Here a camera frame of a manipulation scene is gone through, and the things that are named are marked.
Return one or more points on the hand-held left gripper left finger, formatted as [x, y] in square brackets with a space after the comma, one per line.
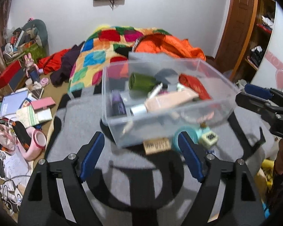
[92, 155]

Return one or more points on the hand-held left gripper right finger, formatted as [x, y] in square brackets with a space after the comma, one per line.
[191, 155]

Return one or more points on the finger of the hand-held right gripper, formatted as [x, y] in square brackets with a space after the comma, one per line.
[257, 90]
[250, 102]

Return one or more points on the teal tape roll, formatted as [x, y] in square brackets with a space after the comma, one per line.
[189, 130]

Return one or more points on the beige cylinder tube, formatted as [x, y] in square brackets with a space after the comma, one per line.
[128, 127]

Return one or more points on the clear plastic box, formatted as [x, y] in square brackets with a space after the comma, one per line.
[136, 134]

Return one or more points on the red packet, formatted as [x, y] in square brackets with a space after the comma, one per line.
[195, 84]

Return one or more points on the purple tube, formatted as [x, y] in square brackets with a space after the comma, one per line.
[119, 103]

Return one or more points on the beige cosmetic tube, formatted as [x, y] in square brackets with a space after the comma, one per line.
[169, 98]

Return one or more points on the white tape roll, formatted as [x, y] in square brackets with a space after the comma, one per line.
[138, 110]

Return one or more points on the light green tube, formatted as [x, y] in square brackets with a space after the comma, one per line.
[180, 87]

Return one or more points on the white pen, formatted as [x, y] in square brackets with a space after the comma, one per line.
[155, 90]

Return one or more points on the green glass bottle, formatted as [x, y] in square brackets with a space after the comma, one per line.
[141, 82]

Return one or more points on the pale green cube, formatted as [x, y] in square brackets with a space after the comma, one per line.
[208, 140]

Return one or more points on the grey blanket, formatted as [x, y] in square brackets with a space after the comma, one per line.
[136, 169]

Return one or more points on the white panel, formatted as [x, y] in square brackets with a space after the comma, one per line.
[278, 40]

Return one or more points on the wooden door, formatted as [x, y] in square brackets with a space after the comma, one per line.
[238, 28]

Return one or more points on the pink and white box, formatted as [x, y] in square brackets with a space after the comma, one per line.
[41, 103]

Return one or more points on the black insole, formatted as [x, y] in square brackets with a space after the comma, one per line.
[21, 131]

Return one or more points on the green and white booklet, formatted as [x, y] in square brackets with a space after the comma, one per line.
[28, 116]

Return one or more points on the white papers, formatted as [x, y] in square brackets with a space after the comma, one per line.
[13, 164]

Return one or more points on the wooden shelf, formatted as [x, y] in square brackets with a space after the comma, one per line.
[261, 9]

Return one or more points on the small pink flower ornament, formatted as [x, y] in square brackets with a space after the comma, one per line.
[44, 81]

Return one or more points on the dark purple cloth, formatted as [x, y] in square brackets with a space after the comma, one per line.
[66, 66]

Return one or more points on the blue notebook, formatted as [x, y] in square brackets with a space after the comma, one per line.
[10, 104]

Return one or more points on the white jar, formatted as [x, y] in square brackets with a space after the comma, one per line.
[29, 82]

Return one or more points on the colourful patchwork quilt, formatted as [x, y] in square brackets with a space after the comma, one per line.
[96, 58]

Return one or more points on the orange jacket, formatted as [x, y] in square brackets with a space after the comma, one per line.
[169, 47]

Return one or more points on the red cloth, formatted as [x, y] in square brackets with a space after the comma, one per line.
[54, 61]

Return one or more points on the pink bunny toy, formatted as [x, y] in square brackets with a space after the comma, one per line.
[30, 63]

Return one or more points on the red box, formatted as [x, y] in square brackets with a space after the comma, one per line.
[8, 74]

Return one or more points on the green cardboard box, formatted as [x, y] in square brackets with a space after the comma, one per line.
[36, 51]

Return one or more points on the grey-green neck pillow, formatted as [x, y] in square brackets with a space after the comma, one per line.
[41, 28]

